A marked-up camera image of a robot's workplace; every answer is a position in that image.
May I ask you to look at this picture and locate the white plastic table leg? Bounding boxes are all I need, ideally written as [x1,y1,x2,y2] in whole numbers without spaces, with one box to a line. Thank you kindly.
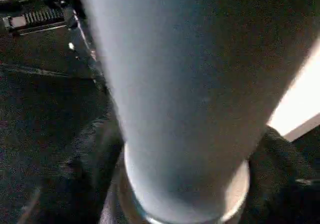
[78,0,320,222]

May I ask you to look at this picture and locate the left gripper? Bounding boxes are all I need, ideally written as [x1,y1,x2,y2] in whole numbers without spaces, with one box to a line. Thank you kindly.
[0,0,107,87]

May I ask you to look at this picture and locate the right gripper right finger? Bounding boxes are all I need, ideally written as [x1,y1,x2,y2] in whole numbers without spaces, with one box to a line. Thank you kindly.
[239,125,320,224]

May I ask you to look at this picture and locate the white plastic table top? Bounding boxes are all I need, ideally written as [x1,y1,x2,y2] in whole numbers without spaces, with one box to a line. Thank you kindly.
[107,56,320,224]

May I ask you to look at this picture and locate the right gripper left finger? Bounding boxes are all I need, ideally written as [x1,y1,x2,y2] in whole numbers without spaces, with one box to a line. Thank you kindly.
[37,121,125,224]

